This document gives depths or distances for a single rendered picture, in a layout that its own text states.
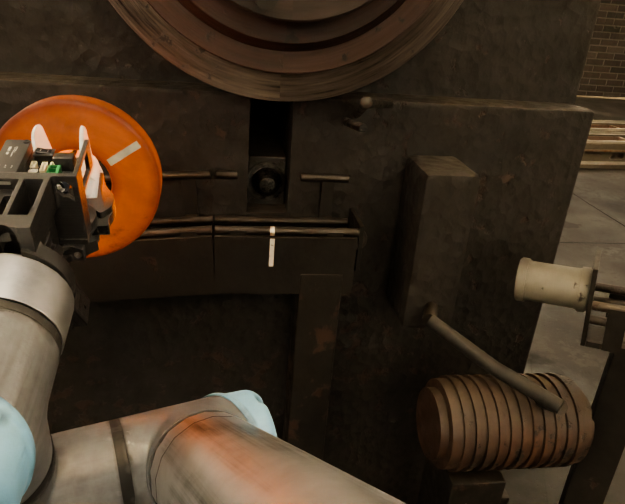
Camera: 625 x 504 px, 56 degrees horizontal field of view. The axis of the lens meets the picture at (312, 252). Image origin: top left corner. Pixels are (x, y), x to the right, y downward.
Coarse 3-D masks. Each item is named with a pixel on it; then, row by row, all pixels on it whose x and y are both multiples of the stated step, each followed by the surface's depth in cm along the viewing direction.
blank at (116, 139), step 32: (64, 96) 54; (32, 128) 53; (64, 128) 53; (96, 128) 54; (128, 128) 54; (128, 160) 55; (128, 192) 57; (160, 192) 57; (128, 224) 58; (96, 256) 59
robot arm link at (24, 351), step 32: (0, 320) 33; (32, 320) 34; (0, 352) 31; (32, 352) 33; (0, 384) 30; (32, 384) 32; (0, 416) 29; (32, 416) 31; (0, 448) 29; (32, 448) 30; (0, 480) 28; (32, 480) 33
